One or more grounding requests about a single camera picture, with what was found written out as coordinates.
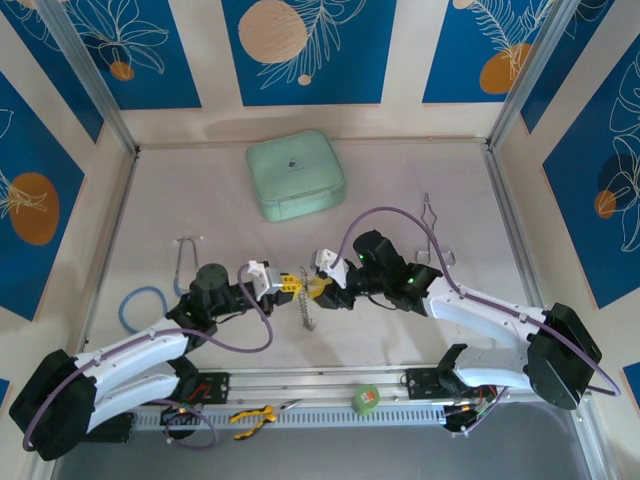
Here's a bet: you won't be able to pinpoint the metal key organizer with rings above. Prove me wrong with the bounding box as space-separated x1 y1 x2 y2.
296 266 320 332

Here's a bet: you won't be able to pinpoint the small black circuit board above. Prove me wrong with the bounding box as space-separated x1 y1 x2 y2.
159 402 202 427
443 387 497 432

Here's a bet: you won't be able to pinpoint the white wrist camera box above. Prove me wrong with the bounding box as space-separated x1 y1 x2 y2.
247 258 282 300
310 247 362 290

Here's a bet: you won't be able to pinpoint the blue tube ring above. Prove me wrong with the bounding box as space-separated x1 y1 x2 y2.
118 285 169 334

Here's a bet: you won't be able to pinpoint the aluminium mounting rail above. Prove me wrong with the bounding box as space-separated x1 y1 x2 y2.
42 363 594 412

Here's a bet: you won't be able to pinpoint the yellow handled pliers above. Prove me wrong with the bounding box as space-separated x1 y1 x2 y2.
229 398 304 441

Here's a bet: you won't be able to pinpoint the aluminium table side rail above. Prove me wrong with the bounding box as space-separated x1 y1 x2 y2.
74 149 141 361
483 149 561 314

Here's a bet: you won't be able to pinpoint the grey slotted cable duct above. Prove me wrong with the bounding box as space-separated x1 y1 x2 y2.
134 407 449 431

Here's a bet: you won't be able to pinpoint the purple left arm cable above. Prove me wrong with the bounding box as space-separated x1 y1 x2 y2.
22 263 275 450

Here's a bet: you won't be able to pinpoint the metal wire hook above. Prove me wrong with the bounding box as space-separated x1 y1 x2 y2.
172 235 204 296

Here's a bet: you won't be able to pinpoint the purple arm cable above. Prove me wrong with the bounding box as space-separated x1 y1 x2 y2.
22 263 275 450
335 205 623 437

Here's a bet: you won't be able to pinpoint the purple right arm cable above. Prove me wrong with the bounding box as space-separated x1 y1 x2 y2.
335 205 623 437

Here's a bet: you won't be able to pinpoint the green tape roll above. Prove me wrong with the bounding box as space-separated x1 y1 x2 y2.
351 383 382 415

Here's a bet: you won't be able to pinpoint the metal wire clip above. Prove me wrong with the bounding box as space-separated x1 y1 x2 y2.
418 192 456 266

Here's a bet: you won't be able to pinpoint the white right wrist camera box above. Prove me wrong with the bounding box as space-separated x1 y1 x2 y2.
310 247 362 290

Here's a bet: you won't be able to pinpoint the black ribbed block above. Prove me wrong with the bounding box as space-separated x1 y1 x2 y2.
92 412 137 445

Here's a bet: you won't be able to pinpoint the mint green zip case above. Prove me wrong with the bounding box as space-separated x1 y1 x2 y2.
244 129 348 223

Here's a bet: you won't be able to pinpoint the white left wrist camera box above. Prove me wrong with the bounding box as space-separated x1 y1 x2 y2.
247 258 282 300

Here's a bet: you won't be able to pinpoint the aluminium frame post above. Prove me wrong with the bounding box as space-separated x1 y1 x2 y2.
37 0 140 155
486 0 615 154

